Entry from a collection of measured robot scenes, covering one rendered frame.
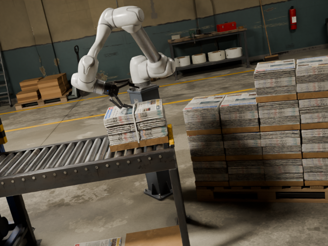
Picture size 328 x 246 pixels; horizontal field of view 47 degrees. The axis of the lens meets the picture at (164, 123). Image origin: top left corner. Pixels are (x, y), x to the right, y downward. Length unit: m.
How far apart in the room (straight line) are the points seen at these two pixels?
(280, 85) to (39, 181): 1.76
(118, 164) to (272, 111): 1.24
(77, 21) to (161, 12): 2.04
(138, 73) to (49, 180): 1.23
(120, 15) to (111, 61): 6.95
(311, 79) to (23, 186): 2.04
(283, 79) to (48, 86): 6.75
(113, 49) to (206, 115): 6.78
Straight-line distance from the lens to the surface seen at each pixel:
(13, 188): 2.49
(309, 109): 2.87
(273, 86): 2.82
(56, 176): 2.38
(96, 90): 2.40
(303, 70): 2.79
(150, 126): 2.32
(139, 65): 3.12
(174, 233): 2.93
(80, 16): 9.61
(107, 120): 2.33
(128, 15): 2.63
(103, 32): 2.65
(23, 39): 10.01
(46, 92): 8.90
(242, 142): 2.97
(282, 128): 2.90
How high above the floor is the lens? 1.60
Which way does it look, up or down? 17 degrees down
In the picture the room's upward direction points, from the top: 10 degrees counter-clockwise
